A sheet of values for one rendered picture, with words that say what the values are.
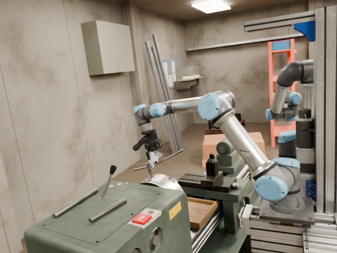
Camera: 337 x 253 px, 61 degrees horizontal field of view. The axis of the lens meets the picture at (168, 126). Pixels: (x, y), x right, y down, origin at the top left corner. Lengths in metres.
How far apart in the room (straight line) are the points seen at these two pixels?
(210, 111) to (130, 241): 0.61
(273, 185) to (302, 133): 0.44
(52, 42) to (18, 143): 1.49
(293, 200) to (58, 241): 0.99
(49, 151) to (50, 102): 0.68
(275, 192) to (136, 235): 0.57
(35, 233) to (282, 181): 1.01
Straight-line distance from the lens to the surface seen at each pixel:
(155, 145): 1.61
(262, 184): 1.23
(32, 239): 1.34
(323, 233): 1.45
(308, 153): 1.59
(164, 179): 1.64
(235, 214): 2.22
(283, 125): 7.14
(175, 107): 1.57
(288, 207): 1.40
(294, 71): 1.77
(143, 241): 1.19
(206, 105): 1.25
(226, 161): 2.66
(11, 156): 3.86
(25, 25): 4.19
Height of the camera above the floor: 1.84
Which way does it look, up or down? 11 degrees down
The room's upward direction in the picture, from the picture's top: 6 degrees counter-clockwise
